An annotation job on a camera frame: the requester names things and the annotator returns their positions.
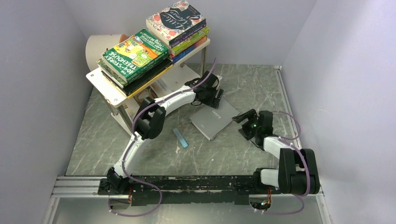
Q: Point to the white two-tier shelf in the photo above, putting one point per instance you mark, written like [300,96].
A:
[124,109]

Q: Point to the white magazine with photo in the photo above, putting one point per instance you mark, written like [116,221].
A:
[157,89]

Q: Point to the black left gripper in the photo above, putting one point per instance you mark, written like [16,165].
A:
[216,102]

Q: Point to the grey laptop box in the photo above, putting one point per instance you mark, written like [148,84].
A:
[210,121]

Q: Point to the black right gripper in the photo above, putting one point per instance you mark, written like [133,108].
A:
[251,115]

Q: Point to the black Moon and Sixpence book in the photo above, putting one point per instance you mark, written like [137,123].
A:
[146,77]

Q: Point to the green treehouse book in stack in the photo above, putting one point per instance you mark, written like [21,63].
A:
[174,52]

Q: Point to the green 104-storey treehouse book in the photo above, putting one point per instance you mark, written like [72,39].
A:
[135,56]

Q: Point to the light blue glue stick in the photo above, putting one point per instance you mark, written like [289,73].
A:
[180,138]

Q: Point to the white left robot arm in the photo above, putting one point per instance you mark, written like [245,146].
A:
[148,122]

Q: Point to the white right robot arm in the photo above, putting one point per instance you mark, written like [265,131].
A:
[297,171]

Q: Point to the blue orange book in stack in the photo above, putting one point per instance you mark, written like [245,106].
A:
[178,57]

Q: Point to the white tape roll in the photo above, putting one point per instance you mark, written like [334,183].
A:
[97,44]

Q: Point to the purple treehouse book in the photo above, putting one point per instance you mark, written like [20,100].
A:
[191,32]

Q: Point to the dark green garden book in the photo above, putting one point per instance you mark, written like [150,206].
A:
[111,75]

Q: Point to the yellow Little Prince book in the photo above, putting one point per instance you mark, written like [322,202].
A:
[149,82]

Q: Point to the floral Little Women book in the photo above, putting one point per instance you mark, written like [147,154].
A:
[174,22]

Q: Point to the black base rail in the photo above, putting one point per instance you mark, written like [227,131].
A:
[151,189]

